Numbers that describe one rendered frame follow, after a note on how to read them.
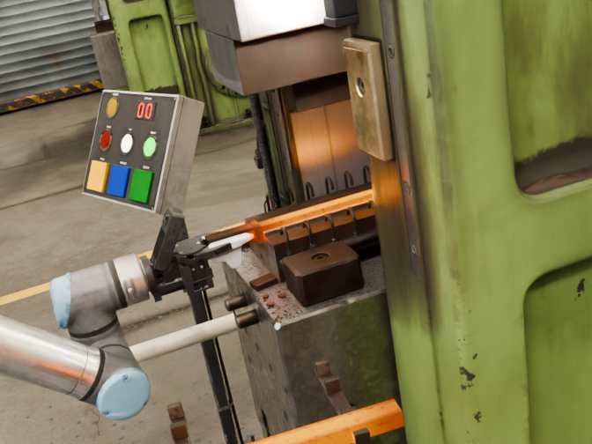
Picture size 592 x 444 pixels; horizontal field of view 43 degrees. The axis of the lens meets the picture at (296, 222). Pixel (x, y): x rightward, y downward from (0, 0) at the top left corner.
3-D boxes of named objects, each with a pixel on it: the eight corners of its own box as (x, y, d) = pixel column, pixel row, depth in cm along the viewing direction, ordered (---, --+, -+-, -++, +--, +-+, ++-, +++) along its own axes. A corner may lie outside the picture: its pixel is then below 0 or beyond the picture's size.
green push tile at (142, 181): (145, 203, 174) (152, 172, 174) (128, 199, 179) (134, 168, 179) (152, 205, 175) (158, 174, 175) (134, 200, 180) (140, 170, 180)
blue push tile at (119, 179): (122, 197, 181) (128, 166, 181) (106, 193, 186) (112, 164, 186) (128, 198, 182) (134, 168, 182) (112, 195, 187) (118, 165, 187)
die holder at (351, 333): (316, 529, 141) (275, 326, 124) (257, 419, 175) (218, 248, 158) (562, 425, 156) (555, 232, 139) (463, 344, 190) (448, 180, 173)
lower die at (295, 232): (280, 282, 139) (272, 240, 136) (249, 247, 157) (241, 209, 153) (475, 220, 150) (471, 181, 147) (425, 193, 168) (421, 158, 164)
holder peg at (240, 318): (240, 332, 136) (236, 319, 135) (235, 325, 139) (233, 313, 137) (260, 325, 137) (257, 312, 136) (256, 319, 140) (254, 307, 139)
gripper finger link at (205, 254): (228, 244, 141) (184, 257, 139) (226, 236, 140) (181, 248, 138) (234, 253, 137) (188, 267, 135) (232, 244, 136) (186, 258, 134)
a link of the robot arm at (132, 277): (110, 253, 138) (117, 271, 130) (136, 244, 139) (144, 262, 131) (123, 294, 142) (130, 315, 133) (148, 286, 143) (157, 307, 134)
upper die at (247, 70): (243, 96, 125) (233, 40, 122) (214, 80, 143) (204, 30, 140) (460, 43, 136) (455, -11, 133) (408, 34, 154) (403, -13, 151)
